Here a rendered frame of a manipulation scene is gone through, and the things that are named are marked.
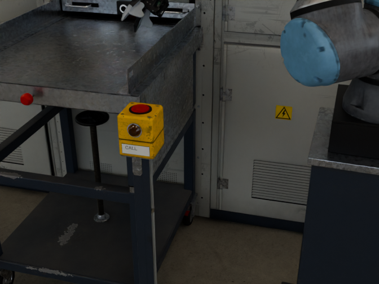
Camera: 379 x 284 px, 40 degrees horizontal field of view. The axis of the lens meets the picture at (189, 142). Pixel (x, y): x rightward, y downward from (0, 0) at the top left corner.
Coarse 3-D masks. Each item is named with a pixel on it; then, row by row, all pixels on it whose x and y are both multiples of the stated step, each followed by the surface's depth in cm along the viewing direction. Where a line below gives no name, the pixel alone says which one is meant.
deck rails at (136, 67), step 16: (32, 16) 187; (48, 16) 197; (192, 16) 187; (0, 32) 169; (16, 32) 178; (32, 32) 184; (176, 32) 169; (0, 48) 167; (160, 48) 155; (144, 64) 143; (128, 80) 132; (144, 80) 143
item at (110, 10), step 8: (64, 0) 204; (72, 0) 203; (80, 0) 202; (88, 0) 201; (96, 0) 200; (104, 0) 199; (112, 0) 199; (128, 0) 197; (64, 8) 205; (80, 8) 204; (88, 8) 203; (96, 8) 202; (104, 8) 201; (112, 8) 200; (168, 8) 194; (176, 8) 194; (192, 8) 192; (152, 16) 197; (168, 16) 196; (176, 16) 195
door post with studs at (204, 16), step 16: (208, 0) 186; (208, 16) 189; (208, 32) 191; (208, 48) 194; (208, 64) 197; (208, 80) 200; (208, 96) 203; (208, 112) 206; (208, 128) 209; (208, 144) 213; (208, 160) 216; (208, 176) 220; (208, 192) 223; (208, 208) 227
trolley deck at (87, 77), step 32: (64, 32) 185; (96, 32) 185; (128, 32) 185; (160, 32) 185; (192, 32) 185; (0, 64) 155; (32, 64) 155; (64, 64) 155; (96, 64) 155; (128, 64) 155; (160, 64) 155; (0, 96) 144; (64, 96) 139; (96, 96) 136; (128, 96) 134
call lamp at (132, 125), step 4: (132, 124) 110; (136, 124) 109; (128, 128) 110; (132, 128) 109; (136, 128) 109; (140, 128) 110; (128, 132) 111; (132, 132) 109; (136, 132) 109; (140, 132) 110; (132, 136) 111; (136, 136) 110
